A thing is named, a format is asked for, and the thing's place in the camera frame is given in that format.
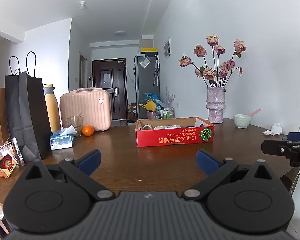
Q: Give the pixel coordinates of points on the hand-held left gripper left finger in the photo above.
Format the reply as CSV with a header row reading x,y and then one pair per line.
x,y
90,160

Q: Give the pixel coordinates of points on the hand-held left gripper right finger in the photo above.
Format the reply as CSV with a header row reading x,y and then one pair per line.
x,y
206,162

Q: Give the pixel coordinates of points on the red cardboard box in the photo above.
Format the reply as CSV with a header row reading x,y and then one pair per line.
x,y
170,138

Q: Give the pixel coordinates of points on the small square patterned box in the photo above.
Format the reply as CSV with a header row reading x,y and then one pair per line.
x,y
159,127

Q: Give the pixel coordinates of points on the crumpled white tissue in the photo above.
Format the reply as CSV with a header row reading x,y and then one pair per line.
x,y
275,129

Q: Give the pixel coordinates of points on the orange fruit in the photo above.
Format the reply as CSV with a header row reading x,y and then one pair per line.
x,y
88,131

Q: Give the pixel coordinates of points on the blue tissue pack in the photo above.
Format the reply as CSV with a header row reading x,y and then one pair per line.
x,y
61,141

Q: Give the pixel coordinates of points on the pink spoon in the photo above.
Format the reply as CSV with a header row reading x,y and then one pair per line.
x,y
255,112

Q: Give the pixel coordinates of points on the pale green bowl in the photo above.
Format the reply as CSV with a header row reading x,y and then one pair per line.
x,y
242,121

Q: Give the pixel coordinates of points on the clear drinking glass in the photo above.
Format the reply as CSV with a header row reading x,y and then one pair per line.
x,y
76,122

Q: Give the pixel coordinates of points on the pink suitcase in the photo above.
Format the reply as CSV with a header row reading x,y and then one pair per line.
x,y
85,107

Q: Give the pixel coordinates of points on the pink ceramic vase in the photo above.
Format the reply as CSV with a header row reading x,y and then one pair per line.
x,y
215,105

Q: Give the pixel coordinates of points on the yellow thermos bottle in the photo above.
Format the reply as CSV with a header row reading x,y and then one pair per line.
x,y
52,110

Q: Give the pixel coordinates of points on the small rack with bottles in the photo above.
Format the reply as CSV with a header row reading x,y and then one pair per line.
x,y
165,113

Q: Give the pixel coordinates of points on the dark brown door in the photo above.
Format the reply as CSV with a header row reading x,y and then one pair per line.
x,y
107,92

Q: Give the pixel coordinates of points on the pale purple plume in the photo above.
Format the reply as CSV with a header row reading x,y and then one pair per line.
x,y
170,97

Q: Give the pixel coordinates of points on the black paper bag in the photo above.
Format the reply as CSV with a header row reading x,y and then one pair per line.
x,y
27,115

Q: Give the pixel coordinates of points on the blue and yellow bundle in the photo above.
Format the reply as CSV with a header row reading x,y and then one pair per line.
x,y
150,102

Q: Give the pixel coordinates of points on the dried pink roses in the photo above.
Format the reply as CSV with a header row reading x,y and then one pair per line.
x,y
210,73

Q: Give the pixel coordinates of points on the grey refrigerator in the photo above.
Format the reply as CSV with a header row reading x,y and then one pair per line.
x,y
146,85

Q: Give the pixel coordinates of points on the brown paper bag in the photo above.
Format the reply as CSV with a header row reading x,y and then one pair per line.
x,y
1,115

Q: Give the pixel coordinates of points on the clear folded umbrella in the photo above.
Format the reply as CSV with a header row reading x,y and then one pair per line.
x,y
156,70

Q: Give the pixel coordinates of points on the white paper sheet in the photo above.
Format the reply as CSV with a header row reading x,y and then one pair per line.
x,y
145,62

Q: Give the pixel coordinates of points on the yellow box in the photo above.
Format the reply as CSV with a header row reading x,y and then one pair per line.
x,y
149,50

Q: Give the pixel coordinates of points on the round ceiling lamp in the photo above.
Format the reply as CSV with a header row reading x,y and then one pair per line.
x,y
120,33

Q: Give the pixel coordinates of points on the ceiling sprinkler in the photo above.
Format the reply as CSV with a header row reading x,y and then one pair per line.
x,y
82,5

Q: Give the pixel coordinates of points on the white wall panel box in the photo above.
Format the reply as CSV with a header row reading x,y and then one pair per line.
x,y
167,48

